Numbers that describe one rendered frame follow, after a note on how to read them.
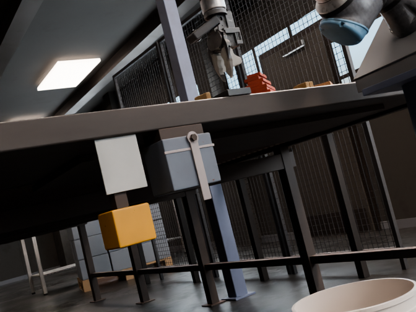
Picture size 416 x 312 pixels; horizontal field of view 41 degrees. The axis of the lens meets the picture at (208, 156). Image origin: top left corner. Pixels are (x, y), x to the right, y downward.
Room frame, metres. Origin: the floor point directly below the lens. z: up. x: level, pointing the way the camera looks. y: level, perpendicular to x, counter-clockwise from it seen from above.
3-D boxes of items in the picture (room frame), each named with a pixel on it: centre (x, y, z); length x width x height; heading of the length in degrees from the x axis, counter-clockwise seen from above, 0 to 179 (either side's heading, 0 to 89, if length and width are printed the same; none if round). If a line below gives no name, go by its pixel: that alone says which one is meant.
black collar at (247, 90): (1.42, -0.10, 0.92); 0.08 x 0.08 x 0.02; 36
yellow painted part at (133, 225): (1.19, 0.21, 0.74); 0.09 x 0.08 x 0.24; 126
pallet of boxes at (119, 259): (6.91, 1.36, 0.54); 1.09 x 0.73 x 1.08; 109
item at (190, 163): (1.30, 0.06, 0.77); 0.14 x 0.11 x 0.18; 126
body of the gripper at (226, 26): (1.66, -0.13, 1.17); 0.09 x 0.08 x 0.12; 125
